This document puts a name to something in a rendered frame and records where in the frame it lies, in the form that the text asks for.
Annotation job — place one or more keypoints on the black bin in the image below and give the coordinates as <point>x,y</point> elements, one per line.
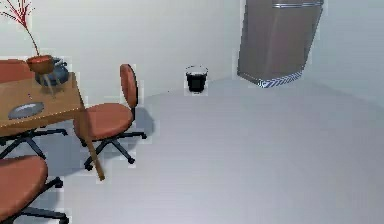
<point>196,80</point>

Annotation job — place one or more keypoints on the orange office chair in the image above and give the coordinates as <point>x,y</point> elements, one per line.
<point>11,70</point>
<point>106,118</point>
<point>18,186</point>

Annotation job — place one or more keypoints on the brown grey fridge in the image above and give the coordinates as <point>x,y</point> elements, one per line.
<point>276,43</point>

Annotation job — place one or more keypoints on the blue grey kettle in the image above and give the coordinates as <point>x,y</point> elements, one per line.
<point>58,75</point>

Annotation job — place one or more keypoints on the brown wooden table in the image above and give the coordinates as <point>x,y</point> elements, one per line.
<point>50,100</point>

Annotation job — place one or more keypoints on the red house plant in pot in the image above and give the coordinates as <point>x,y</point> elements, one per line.
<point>40,63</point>

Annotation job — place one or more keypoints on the grey plate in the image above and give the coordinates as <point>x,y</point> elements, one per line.
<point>26,110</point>

